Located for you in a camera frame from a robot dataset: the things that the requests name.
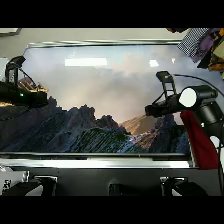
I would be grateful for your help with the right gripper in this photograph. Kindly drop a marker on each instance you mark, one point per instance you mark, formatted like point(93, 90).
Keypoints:
point(165, 106)

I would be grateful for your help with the red T-shirt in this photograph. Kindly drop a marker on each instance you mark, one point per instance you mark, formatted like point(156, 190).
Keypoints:
point(201, 143)

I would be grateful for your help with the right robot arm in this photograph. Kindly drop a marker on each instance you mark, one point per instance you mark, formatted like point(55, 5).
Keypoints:
point(210, 112)

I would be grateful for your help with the checked shirt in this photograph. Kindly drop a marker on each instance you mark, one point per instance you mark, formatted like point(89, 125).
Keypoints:
point(193, 43)

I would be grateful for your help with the purple garment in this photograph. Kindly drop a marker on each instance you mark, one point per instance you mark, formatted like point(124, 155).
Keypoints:
point(207, 41)

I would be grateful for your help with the wooden rack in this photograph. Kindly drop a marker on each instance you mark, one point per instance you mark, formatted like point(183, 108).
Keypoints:
point(35, 87)

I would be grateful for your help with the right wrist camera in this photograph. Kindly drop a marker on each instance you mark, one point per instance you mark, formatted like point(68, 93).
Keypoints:
point(166, 80)

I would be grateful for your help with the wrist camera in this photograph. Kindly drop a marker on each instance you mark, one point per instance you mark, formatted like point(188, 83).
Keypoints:
point(14, 68)
point(166, 80)

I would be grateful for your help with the silver frame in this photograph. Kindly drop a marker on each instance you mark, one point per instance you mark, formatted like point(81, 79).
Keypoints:
point(100, 163)

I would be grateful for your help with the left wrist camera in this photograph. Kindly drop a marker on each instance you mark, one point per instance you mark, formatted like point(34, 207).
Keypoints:
point(14, 68)

